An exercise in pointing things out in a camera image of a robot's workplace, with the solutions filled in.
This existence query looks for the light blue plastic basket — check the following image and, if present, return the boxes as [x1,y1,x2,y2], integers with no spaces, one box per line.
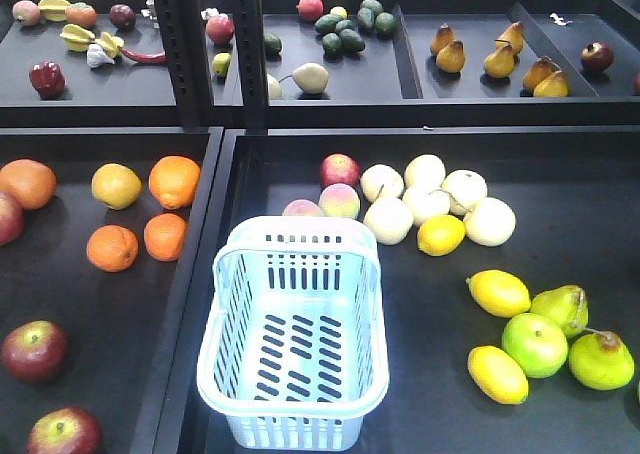
[196,216,390,452]

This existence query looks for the pink yellow peach right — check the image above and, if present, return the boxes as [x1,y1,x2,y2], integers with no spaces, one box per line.
[318,183,361,219]

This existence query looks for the pink yellow peach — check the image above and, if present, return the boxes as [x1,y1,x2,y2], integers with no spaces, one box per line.
[282,199,324,217]
[318,183,361,219]

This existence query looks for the pink yellow peach left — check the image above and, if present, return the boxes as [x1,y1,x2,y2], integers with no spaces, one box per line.
[282,199,324,217]

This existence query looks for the red apple among pears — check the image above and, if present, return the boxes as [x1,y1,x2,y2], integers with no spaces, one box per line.
[320,153,361,188]

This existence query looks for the white pear back left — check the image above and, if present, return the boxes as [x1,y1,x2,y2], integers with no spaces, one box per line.
[360,164,404,203]

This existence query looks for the white pear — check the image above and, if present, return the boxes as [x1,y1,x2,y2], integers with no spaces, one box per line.
[441,169,488,216]
[363,197,414,245]
[463,197,516,247]
[360,164,404,203]
[402,185,450,227]
[404,154,446,188]

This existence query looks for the white pear front left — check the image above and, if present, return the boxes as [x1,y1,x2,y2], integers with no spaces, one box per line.
[363,197,414,245]

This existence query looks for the white pear centre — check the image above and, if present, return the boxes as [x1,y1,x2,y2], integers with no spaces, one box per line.
[402,185,450,227]

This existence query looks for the white pear back middle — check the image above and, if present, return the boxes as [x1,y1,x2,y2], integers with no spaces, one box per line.
[404,154,446,188]

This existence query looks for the yellow lemon by pears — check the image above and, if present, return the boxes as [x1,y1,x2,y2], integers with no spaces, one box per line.
[417,214,466,257]

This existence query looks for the pale pear upper tray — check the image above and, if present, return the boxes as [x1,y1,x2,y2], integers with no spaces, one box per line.
[282,62,329,95]

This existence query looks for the white pear back right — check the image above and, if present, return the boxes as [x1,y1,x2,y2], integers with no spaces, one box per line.
[441,169,488,216]

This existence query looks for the orange front right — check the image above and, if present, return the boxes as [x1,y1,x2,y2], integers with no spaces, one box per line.
[148,155,201,210]

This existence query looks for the small orange right pair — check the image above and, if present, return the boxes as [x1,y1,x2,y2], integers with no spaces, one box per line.
[144,213,188,262]

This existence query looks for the white pear front right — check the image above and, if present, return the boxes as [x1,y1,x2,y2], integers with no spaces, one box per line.
[463,197,516,247]

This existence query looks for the pile of green avocados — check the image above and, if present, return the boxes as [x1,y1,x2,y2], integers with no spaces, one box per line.
[263,0,397,60]

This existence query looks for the small yellow-green lime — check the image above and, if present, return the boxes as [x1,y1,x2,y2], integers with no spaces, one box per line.
[211,52,232,78]

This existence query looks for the yellow lemon upper right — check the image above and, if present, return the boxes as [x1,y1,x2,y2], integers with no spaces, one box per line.
[466,269,531,318]

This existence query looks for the brown pear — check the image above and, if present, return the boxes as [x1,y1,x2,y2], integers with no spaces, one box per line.
[430,23,456,56]
[435,39,466,74]
[522,56,560,94]
[484,43,515,79]
[494,21,525,56]
[533,70,569,98]

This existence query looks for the yellow citrus fruit right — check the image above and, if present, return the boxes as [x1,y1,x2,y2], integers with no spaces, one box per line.
[91,163,142,210]

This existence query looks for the small yellow lemon back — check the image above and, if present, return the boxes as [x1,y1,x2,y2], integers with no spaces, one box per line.
[330,6,348,19]

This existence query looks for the red peach upper tray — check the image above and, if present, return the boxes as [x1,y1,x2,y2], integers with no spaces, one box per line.
[296,0,324,22]

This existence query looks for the small orange middle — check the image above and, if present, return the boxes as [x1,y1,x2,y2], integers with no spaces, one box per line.
[86,224,139,273]

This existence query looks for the red pomegranate middle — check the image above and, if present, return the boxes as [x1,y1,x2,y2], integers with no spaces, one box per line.
[205,14,235,44]

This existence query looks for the brown pear far left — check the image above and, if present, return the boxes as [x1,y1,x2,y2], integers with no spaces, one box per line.
[430,23,456,56]

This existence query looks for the red chili pepper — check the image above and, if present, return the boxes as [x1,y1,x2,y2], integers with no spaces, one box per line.
[120,47,167,65]

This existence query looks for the yellow lemon lower right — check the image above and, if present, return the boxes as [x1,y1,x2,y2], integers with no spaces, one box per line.
[467,345,529,405]

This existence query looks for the green apple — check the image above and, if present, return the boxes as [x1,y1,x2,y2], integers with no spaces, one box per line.
[501,313,569,379]

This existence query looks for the green pear upper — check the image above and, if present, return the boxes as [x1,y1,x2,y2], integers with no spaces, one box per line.
[530,285,589,339]

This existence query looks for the brown pear right back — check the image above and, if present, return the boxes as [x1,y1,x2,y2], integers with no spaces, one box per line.
[522,56,560,94]

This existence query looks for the brown pear right front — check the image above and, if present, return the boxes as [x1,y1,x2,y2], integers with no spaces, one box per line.
[533,70,569,98]

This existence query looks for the yellow starfruit front right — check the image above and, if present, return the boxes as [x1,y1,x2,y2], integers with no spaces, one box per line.
[95,31,124,58]

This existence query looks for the white garlic bulb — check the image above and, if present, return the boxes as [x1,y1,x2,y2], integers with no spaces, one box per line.
[86,44,115,69]

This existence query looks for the dark purple fruit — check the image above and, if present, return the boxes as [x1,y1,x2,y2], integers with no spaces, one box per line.
[109,3,136,31]

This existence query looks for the orange behind apple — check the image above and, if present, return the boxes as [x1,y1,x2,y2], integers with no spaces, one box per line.
[1,158,57,210]

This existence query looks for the yellow starfruit front left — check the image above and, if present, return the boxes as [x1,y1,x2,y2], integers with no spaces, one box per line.
[60,23,96,52]

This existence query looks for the black steel shelf post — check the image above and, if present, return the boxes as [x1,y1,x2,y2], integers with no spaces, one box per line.
[154,0,212,128]

